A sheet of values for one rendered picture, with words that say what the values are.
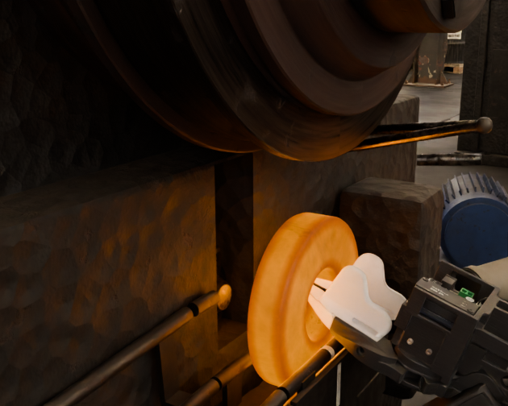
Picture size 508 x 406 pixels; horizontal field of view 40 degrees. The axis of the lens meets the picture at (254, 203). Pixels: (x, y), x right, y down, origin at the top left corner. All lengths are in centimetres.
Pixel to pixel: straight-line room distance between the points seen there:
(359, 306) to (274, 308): 7
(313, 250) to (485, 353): 16
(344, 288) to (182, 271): 13
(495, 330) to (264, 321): 18
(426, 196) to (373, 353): 25
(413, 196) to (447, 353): 24
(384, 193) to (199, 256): 26
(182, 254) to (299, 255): 9
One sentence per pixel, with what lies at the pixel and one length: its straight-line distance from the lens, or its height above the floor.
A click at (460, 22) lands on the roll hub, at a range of 52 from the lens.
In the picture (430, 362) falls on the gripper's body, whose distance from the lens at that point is 57.
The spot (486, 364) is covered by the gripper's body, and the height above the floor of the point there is 73.
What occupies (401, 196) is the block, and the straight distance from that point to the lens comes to 76.
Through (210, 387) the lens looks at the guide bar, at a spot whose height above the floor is 70.
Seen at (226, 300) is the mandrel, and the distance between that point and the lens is 65.
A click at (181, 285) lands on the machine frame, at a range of 56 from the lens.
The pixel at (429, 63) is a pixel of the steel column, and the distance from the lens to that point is 947.
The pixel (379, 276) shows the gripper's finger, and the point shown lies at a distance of 62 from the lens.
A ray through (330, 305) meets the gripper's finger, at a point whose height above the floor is 75.
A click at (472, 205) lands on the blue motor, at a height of 31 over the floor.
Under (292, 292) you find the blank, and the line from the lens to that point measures 57.
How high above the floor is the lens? 99
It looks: 16 degrees down
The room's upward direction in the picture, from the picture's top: straight up
